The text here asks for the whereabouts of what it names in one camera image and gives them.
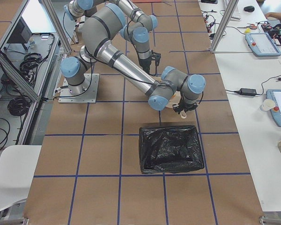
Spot black computer mouse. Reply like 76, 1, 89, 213
243, 6, 255, 13

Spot white paper cup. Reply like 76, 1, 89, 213
259, 99, 276, 112

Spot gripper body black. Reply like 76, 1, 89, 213
137, 50, 161, 73
172, 98, 198, 114

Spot white plastic chair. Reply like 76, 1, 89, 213
0, 145, 42, 211

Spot teach pendant near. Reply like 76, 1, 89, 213
266, 89, 281, 127

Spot beige plastic dustpan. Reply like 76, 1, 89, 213
166, 91, 181, 108

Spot yellow small object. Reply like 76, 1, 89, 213
244, 28, 251, 34

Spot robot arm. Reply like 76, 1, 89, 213
60, 0, 206, 113
64, 0, 161, 73

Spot aluminium frame post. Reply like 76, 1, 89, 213
210, 0, 238, 53

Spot black bag lined bin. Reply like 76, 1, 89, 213
139, 125, 205, 174

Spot orange handled scissors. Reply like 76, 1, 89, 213
237, 23, 258, 30

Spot beige hand brush black bristles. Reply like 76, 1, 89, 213
180, 111, 187, 119

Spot black power adapter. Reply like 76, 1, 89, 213
239, 88, 257, 96

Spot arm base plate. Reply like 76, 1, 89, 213
58, 73, 100, 104

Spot teach pendant far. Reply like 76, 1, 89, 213
245, 33, 281, 57

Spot teach pendant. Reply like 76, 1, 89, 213
245, 33, 281, 57
266, 89, 281, 127

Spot person hand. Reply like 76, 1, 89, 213
265, 12, 279, 19

